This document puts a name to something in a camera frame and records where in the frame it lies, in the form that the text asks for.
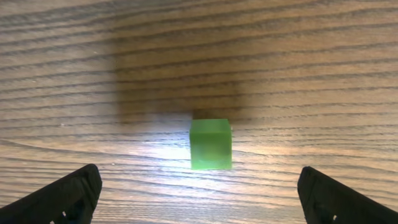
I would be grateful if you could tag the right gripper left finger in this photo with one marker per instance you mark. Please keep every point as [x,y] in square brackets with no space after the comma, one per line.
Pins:
[62,199]

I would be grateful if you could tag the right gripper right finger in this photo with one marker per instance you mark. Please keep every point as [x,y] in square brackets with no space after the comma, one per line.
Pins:
[332,202]

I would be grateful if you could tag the green cube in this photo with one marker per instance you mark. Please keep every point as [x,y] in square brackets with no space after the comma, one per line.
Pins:
[211,146]

